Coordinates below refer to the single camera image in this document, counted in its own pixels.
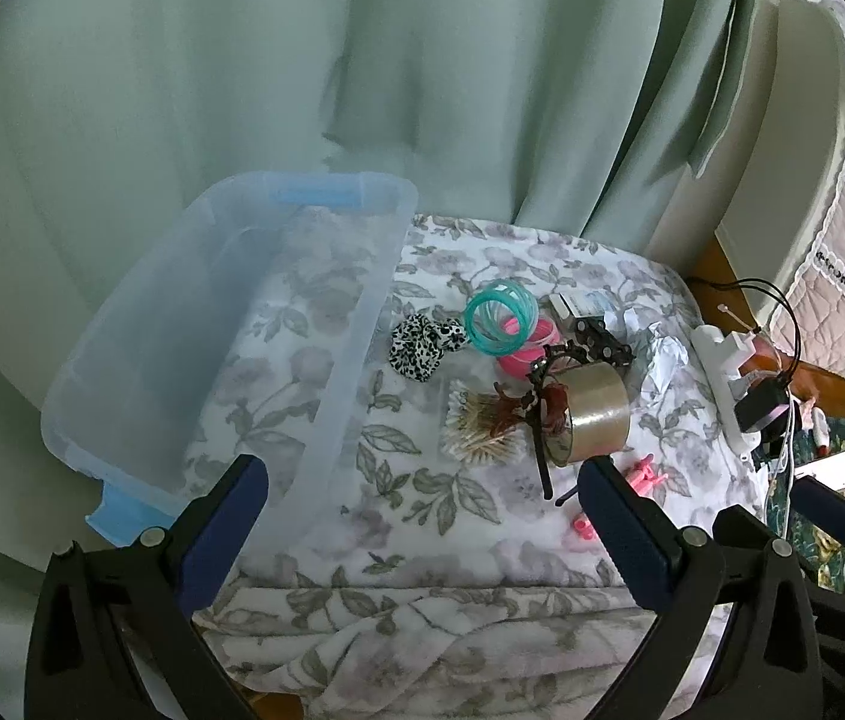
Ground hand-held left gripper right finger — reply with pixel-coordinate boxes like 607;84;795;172
578;456;843;720

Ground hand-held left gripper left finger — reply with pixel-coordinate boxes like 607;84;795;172
23;454;269;720

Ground clear tape roll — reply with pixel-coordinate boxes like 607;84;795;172
542;364;632;466

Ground cotton swab box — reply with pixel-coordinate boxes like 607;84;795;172
441;379;536;466

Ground black toy car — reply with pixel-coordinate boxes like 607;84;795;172
572;317;634;370

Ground clear plastic container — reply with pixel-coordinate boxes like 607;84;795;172
40;171;419;548

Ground pink coil bangles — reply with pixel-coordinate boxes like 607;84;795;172
497;315;566;383

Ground teal coil bangles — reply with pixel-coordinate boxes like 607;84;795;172
463;277;539;357

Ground leopard print scrunchie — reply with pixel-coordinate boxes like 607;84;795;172
390;315;468;383

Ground white flat device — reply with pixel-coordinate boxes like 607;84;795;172
793;444;845;494

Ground black charger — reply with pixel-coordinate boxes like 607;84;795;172
737;382;790;458

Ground white power strip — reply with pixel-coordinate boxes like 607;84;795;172
692;324;768;458

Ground floral blanket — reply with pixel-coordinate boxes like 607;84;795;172
191;214;775;720

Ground white charger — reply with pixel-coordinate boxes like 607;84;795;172
694;325;757;376

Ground small white blue box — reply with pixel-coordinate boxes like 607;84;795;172
548;292;618;331

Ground cream bed headboard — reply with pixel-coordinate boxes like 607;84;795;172
647;0;845;293

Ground green curtain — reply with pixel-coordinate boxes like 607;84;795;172
0;0;764;661

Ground black cable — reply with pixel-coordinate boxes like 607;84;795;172
692;277;803;383

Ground wooden bed frame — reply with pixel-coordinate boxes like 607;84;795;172
688;240;845;421

